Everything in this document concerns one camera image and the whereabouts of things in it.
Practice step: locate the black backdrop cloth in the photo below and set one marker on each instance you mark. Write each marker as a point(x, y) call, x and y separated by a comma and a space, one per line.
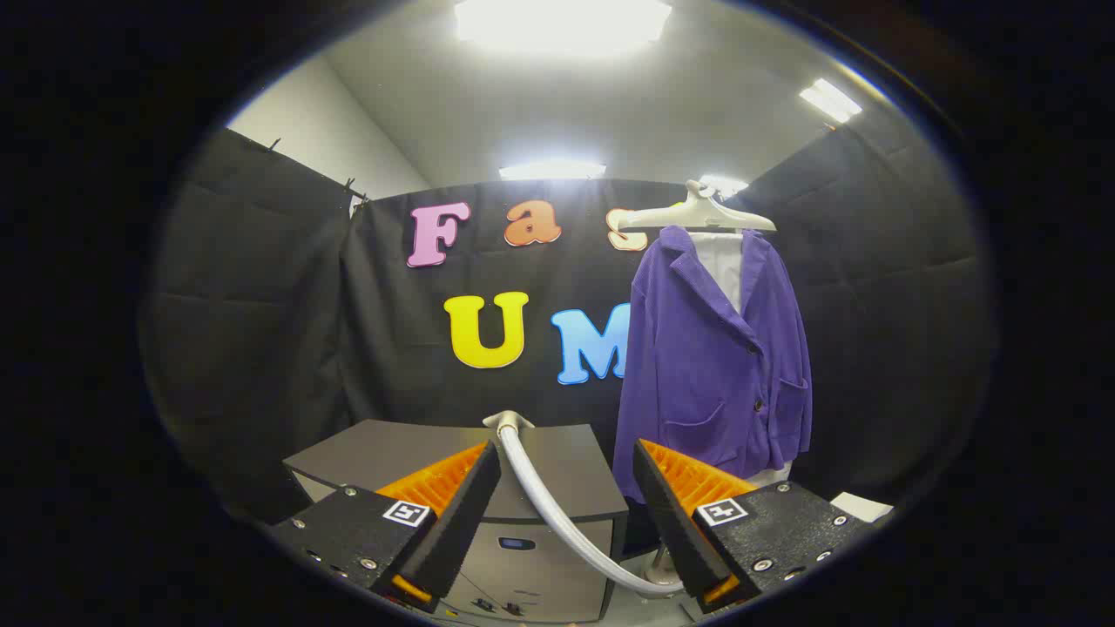
point(261, 305)

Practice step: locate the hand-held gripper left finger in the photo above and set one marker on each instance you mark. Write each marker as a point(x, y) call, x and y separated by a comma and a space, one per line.
point(462, 514)

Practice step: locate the large ceiling light panel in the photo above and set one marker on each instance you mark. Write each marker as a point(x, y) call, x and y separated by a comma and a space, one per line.
point(562, 22)

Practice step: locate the white shirt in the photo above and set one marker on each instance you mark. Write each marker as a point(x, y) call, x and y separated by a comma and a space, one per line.
point(723, 266)

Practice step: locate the purple jacket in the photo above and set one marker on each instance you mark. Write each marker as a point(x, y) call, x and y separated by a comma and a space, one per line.
point(697, 374)

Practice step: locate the white stand base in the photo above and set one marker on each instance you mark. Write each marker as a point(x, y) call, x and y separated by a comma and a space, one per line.
point(659, 570)

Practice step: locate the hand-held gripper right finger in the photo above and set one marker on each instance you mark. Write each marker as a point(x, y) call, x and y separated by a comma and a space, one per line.
point(671, 522)

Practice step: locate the white clothes hanger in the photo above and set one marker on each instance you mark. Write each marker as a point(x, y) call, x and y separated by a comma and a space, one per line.
point(697, 213)

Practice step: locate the grey cabinet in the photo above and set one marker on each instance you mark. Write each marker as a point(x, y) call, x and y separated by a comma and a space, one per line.
point(575, 475)

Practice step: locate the white paper sheet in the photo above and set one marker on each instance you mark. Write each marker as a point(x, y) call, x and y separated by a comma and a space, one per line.
point(862, 507)

